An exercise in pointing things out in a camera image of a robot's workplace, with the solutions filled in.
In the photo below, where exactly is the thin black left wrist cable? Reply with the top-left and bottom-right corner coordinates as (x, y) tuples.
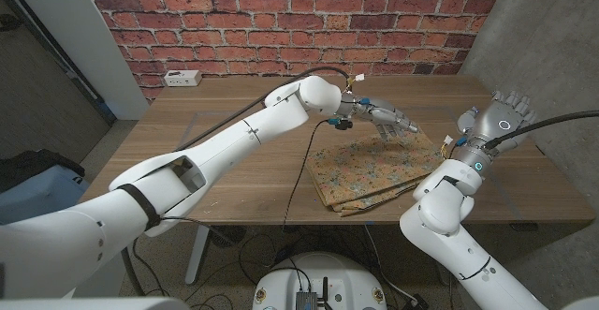
(280, 118), (338, 234)

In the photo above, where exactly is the white robot torso base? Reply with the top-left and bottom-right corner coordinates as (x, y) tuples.
(252, 252), (388, 310)

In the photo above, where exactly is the printed brick backdrop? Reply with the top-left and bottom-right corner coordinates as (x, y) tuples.
(79, 0), (510, 103)

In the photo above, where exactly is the metal table leg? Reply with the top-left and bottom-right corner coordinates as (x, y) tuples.
(184, 225), (212, 287)

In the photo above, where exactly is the white wall pillar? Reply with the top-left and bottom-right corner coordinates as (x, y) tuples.
(4, 0), (150, 120)

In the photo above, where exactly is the black bag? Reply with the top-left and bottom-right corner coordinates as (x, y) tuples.
(0, 148), (86, 192)

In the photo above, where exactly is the round black floor fan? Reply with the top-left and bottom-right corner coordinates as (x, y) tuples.
(209, 225), (247, 249)

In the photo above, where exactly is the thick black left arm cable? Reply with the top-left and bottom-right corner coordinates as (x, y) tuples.
(175, 66), (352, 153)

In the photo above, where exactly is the white power strip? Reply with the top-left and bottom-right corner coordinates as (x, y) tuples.
(163, 69), (203, 88)

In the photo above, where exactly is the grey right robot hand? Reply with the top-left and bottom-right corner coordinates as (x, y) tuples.
(456, 89), (538, 170)

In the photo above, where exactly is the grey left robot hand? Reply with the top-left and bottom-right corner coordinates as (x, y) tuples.
(336, 95), (421, 141)

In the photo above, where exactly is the floral-backed kraft wrapping paper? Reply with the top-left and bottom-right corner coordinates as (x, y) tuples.
(306, 130), (446, 217)

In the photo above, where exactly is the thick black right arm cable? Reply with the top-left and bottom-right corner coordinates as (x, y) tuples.
(484, 109), (599, 151)

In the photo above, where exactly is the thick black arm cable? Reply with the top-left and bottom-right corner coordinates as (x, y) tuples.
(175, 66), (352, 153)
(484, 109), (599, 151)

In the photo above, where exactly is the blue storage bin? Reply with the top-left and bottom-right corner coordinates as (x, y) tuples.
(0, 164), (90, 227)

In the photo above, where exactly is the grey box on torso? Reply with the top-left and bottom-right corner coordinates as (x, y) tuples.
(294, 290), (319, 310)

